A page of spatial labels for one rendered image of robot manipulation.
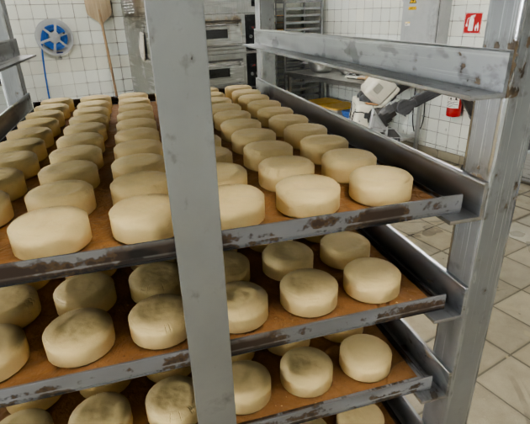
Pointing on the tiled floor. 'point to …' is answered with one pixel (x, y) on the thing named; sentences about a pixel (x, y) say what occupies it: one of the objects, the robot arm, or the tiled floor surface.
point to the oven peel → (102, 10)
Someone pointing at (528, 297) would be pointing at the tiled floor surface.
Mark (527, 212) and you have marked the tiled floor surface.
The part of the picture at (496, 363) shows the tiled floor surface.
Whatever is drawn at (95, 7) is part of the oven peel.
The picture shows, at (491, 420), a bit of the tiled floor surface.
